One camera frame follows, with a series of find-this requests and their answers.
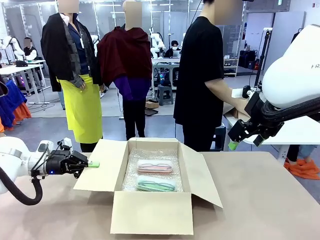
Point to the orange cloth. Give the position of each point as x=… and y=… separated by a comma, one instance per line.
x=303, y=168

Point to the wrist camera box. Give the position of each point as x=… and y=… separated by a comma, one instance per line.
x=237, y=93
x=67, y=143

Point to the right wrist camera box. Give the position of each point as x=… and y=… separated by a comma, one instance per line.
x=237, y=93

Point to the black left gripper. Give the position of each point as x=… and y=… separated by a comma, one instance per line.
x=60, y=163

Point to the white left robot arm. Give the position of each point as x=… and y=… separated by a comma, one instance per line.
x=12, y=155

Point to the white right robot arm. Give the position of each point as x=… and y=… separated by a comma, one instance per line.
x=287, y=75

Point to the clear bubble wrap sheet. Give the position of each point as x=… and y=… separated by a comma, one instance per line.
x=155, y=153

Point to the white metal-legged work table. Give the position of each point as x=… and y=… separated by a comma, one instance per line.
x=295, y=132

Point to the white low shelf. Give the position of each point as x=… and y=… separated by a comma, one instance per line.
x=230, y=67

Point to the black suitcase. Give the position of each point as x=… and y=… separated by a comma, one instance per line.
x=247, y=58

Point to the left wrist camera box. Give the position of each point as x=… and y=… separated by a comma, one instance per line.
x=67, y=143

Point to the mannequin wearing black jacket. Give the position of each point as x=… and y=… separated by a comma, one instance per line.
x=68, y=6

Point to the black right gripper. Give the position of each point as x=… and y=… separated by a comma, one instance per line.
x=257, y=107

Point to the mannequin wearing maroon shawl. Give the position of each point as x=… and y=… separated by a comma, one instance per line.
x=133, y=13

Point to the yellow apron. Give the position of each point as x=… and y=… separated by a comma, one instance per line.
x=80, y=112

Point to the translucent glasses case orange liner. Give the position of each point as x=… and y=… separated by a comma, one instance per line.
x=155, y=171

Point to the seated person in vest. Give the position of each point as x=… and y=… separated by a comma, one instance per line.
x=30, y=50

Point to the open tan cardboard box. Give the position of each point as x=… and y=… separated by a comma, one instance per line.
x=231, y=112

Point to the grey plastic step stool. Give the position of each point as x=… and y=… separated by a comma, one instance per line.
x=165, y=96

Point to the blue garment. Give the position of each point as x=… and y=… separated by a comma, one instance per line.
x=11, y=105

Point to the person's right forearm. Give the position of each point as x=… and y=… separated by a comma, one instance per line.
x=220, y=93

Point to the orange garment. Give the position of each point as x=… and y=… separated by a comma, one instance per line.
x=22, y=113

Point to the seated person with mask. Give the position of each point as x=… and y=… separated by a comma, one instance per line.
x=173, y=50

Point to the translucent glasses case green liner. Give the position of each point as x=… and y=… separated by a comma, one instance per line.
x=156, y=190

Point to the white long desk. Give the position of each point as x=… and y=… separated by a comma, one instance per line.
x=20, y=68

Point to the purple long-sleeve shirt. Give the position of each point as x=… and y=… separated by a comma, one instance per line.
x=135, y=87

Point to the black light stand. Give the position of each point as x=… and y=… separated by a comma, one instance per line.
x=262, y=57

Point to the black trousers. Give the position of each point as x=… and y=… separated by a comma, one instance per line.
x=133, y=120

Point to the brown cardboard shipping box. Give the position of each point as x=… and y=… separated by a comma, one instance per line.
x=152, y=215

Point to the person in black T-shirt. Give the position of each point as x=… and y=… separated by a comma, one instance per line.
x=200, y=62

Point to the small cardboard box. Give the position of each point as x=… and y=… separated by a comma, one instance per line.
x=152, y=105

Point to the dark blue shirt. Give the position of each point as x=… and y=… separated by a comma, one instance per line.
x=81, y=50

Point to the person's right hand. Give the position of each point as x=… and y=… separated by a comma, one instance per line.
x=241, y=106

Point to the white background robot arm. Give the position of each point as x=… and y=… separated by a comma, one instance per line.
x=157, y=42

